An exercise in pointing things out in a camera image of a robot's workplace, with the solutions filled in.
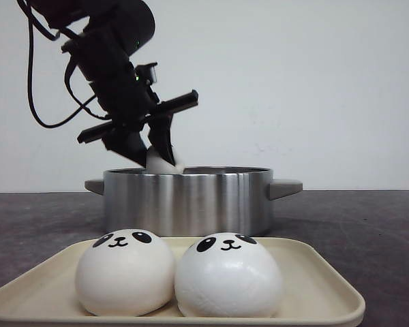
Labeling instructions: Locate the panda bun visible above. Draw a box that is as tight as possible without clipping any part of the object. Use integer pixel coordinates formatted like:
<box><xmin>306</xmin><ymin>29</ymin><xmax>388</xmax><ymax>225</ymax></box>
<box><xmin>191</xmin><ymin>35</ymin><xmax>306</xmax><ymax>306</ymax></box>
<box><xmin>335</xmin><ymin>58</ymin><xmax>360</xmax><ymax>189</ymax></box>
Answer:
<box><xmin>145</xmin><ymin>146</ymin><xmax>185</xmax><ymax>174</ymax></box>
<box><xmin>175</xmin><ymin>232</ymin><xmax>284</xmax><ymax>317</ymax></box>
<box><xmin>75</xmin><ymin>229</ymin><xmax>175</xmax><ymax>316</ymax></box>

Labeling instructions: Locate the beige plastic tray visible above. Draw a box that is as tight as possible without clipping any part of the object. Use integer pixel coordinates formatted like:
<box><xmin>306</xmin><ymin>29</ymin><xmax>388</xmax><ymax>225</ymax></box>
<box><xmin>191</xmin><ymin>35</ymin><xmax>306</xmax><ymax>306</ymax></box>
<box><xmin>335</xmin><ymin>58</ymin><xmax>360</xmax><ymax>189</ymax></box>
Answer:
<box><xmin>0</xmin><ymin>238</ymin><xmax>365</xmax><ymax>326</ymax></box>

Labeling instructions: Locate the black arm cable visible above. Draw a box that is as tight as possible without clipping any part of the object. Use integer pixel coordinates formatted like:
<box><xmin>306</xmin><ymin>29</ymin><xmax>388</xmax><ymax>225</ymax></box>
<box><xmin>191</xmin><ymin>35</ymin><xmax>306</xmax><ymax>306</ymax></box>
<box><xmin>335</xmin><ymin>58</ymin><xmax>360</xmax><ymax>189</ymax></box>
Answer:
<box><xmin>18</xmin><ymin>0</ymin><xmax>115</xmax><ymax>129</ymax></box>

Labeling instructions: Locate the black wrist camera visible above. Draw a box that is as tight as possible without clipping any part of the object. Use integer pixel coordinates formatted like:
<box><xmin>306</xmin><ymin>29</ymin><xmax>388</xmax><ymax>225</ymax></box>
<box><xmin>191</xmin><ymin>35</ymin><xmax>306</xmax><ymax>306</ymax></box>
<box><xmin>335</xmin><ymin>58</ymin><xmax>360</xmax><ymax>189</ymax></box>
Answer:
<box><xmin>135</xmin><ymin>62</ymin><xmax>157</xmax><ymax>86</ymax></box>

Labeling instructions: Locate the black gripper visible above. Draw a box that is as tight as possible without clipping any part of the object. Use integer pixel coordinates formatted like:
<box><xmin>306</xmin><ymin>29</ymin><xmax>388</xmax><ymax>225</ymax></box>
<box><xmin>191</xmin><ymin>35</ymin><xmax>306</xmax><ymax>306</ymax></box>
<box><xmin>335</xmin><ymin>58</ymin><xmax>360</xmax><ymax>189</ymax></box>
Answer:
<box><xmin>61</xmin><ymin>29</ymin><xmax>198</xmax><ymax>167</ymax></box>

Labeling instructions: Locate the stainless steel steamer pot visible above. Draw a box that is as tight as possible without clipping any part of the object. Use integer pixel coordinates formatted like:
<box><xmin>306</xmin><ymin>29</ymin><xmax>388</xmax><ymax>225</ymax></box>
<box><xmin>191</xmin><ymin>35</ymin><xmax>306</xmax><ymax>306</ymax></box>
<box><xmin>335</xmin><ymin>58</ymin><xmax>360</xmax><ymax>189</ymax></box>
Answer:
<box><xmin>85</xmin><ymin>166</ymin><xmax>303</xmax><ymax>236</ymax></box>

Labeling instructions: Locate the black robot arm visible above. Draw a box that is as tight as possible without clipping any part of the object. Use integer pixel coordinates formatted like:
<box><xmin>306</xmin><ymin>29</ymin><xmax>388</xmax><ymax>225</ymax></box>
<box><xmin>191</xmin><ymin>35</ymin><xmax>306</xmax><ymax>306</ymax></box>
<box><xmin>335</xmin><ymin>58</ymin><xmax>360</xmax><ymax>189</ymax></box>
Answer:
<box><xmin>18</xmin><ymin>1</ymin><xmax>198</xmax><ymax>166</ymax></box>

